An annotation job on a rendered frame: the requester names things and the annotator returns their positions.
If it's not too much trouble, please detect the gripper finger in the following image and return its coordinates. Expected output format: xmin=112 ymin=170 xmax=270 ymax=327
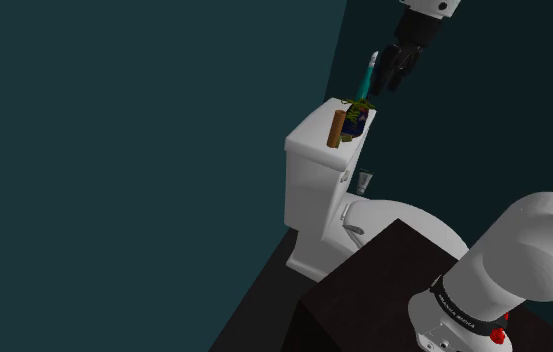
xmin=369 ymin=46 xmax=422 ymax=97

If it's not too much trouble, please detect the teal toothbrush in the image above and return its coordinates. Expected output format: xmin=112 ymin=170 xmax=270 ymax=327
xmin=355 ymin=50 xmax=380 ymax=102

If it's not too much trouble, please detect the dark blue potted plant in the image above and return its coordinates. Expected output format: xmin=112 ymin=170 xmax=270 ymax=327
xmin=340 ymin=98 xmax=376 ymax=143

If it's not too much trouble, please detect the brown cylinder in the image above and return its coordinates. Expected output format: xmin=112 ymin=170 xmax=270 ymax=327
xmin=326 ymin=109 xmax=348 ymax=150

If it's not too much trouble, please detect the grey tube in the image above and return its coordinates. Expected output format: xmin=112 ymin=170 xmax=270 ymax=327
xmin=355 ymin=168 xmax=375 ymax=197

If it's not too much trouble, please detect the white toilet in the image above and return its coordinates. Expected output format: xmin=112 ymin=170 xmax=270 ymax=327
xmin=283 ymin=97 xmax=470 ymax=283

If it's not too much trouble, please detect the dark robot stand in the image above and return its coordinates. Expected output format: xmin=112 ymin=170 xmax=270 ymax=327
xmin=279 ymin=218 xmax=553 ymax=352

